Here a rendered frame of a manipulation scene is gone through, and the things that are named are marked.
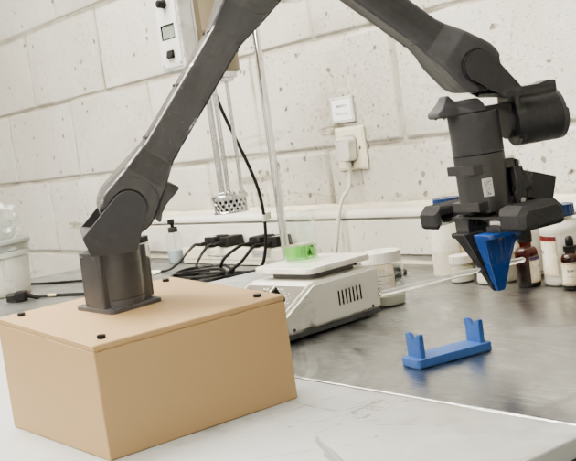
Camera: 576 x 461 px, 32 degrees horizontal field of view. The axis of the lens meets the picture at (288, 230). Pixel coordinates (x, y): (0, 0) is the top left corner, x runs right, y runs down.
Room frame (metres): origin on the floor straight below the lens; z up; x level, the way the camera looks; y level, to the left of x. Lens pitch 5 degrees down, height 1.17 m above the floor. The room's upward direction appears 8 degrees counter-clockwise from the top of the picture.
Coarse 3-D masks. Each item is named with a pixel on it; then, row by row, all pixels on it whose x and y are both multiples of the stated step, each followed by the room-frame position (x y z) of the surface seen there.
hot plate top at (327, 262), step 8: (320, 256) 1.44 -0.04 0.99; (328, 256) 1.43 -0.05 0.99; (336, 256) 1.42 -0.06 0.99; (344, 256) 1.41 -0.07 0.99; (352, 256) 1.39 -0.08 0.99; (360, 256) 1.39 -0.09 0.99; (368, 256) 1.41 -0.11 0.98; (272, 264) 1.42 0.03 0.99; (280, 264) 1.41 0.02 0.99; (288, 264) 1.40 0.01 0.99; (296, 264) 1.39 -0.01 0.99; (304, 264) 1.38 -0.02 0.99; (312, 264) 1.37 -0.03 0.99; (320, 264) 1.35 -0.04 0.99; (328, 264) 1.35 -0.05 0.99; (336, 264) 1.36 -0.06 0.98; (344, 264) 1.37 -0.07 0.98; (256, 272) 1.41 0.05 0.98; (264, 272) 1.40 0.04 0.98; (272, 272) 1.39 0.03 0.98; (280, 272) 1.38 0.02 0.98; (288, 272) 1.36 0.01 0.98; (296, 272) 1.35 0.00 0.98; (304, 272) 1.34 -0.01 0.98; (312, 272) 1.34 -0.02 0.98; (320, 272) 1.34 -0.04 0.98
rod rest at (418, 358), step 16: (464, 320) 1.13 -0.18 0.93; (480, 320) 1.11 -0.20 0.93; (416, 336) 1.07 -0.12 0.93; (480, 336) 1.11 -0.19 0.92; (416, 352) 1.08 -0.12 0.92; (432, 352) 1.09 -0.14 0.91; (448, 352) 1.08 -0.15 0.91; (464, 352) 1.09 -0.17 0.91; (480, 352) 1.10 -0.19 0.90; (416, 368) 1.07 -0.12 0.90
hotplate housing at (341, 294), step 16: (336, 272) 1.39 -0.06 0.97; (352, 272) 1.38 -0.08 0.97; (368, 272) 1.40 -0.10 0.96; (304, 288) 1.32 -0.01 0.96; (320, 288) 1.33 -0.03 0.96; (336, 288) 1.35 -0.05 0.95; (352, 288) 1.37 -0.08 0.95; (368, 288) 1.39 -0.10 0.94; (304, 304) 1.31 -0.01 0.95; (320, 304) 1.33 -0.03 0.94; (336, 304) 1.35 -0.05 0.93; (352, 304) 1.37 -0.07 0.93; (368, 304) 1.39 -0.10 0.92; (288, 320) 1.29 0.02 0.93; (304, 320) 1.31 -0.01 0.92; (320, 320) 1.33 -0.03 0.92; (336, 320) 1.35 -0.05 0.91; (352, 320) 1.37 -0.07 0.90; (304, 336) 1.31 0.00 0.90
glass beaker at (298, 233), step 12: (312, 204) 1.43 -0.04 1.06; (288, 216) 1.40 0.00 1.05; (300, 216) 1.40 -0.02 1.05; (312, 216) 1.42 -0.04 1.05; (288, 228) 1.40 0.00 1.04; (300, 228) 1.40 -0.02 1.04; (312, 228) 1.41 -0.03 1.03; (288, 240) 1.41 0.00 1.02; (300, 240) 1.40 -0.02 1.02; (312, 240) 1.41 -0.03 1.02; (288, 252) 1.41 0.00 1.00; (300, 252) 1.40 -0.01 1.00; (312, 252) 1.41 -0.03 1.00
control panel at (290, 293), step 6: (246, 288) 1.40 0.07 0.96; (252, 288) 1.39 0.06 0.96; (258, 288) 1.39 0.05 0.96; (264, 288) 1.38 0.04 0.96; (270, 288) 1.37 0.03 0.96; (282, 288) 1.35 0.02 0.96; (288, 288) 1.34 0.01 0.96; (294, 288) 1.33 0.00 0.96; (300, 288) 1.33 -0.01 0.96; (282, 294) 1.34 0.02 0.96; (288, 294) 1.33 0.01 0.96; (294, 294) 1.32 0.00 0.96; (288, 300) 1.32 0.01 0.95; (288, 306) 1.30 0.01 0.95
